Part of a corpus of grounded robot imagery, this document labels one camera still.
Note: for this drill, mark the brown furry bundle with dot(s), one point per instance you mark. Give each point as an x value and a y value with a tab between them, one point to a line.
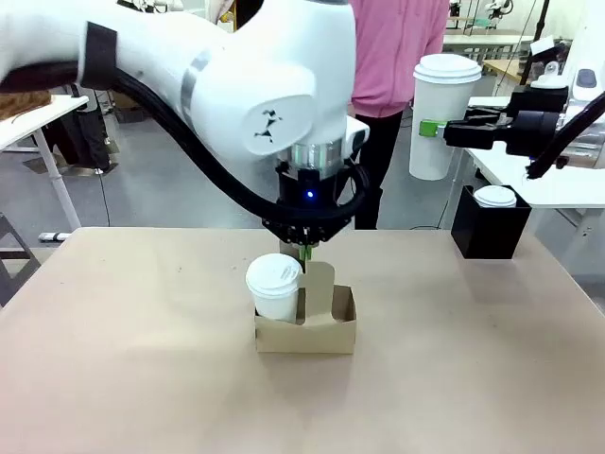
23	101

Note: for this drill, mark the small white lidded cup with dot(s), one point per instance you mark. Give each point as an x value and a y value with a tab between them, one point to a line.
274	293

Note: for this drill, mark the black camera pole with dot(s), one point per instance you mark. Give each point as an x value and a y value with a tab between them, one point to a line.
541	19

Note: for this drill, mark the black square box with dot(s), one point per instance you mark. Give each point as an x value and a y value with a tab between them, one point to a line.
487	232

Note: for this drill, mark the tall white lidded cup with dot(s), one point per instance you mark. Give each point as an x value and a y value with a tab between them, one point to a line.
437	113

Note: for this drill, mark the brown cardboard cup carrier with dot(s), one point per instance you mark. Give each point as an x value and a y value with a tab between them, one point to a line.
307	338

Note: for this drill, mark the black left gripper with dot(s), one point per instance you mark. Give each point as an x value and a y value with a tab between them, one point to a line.
307	208

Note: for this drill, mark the person in pink hoodie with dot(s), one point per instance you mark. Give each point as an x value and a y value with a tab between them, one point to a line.
397	57

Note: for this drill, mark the grey background workbench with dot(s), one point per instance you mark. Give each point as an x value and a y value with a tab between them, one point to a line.
487	40

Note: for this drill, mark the wooden background table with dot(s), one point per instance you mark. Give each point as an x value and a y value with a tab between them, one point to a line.
501	68

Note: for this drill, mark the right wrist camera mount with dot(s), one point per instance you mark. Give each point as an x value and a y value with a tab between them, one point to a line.
543	97

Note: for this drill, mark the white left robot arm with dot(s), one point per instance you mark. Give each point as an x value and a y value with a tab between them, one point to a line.
212	71

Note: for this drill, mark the bystander in white shirt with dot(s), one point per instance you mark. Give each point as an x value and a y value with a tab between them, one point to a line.
94	137

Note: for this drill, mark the white side table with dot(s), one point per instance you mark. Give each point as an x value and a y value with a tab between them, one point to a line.
28	123

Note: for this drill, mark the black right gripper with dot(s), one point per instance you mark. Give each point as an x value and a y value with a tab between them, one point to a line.
529	132

